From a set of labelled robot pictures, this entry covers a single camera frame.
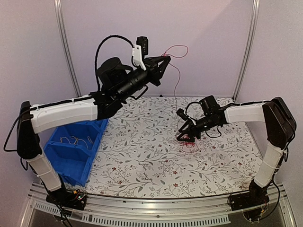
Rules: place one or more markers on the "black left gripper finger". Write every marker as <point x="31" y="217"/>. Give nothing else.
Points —
<point x="162" y="67"/>
<point x="159" y="60"/>

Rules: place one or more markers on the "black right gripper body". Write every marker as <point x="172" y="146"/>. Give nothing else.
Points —
<point x="209" y="124"/>

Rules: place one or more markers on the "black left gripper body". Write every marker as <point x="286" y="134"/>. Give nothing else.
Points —
<point x="129" y="87"/>

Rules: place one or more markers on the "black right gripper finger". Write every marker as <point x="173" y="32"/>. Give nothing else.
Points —
<point x="184" y="137"/>
<point x="187" y="126"/>

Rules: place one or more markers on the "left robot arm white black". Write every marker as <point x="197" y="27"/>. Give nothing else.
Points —
<point x="34" y="119"/>

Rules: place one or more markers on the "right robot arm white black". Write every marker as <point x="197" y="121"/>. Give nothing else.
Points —
<point x="280" y="128"/>

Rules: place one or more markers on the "floral patterned table mat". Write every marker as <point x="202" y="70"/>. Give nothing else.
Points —
<point x="139" y="155"/>

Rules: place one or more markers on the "blue plastic divided bin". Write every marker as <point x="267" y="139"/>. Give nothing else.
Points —
<point x="72" y="149"/>

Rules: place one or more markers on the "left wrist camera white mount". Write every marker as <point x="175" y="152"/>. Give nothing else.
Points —
<point x="139" y="51"/>

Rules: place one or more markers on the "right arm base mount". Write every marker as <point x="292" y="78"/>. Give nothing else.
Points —
<point x="248" y="201"/>

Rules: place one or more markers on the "left aluminium frame post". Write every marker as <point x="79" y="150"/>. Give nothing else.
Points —
<point x="65" y="46"/>

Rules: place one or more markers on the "aluminium frame post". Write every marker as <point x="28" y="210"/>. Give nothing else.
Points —
<point x="248" y="47"/>
<point x="65" y="46"/>

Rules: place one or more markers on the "right aluminium frame post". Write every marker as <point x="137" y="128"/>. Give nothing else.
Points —
<point x="248" y="47"/>

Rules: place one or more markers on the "front aluminium rail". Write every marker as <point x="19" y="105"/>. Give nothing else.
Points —
<point x="105" y="211"/>

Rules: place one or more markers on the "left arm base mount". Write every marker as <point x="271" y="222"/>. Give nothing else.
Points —
<point x="70" y="199"/>

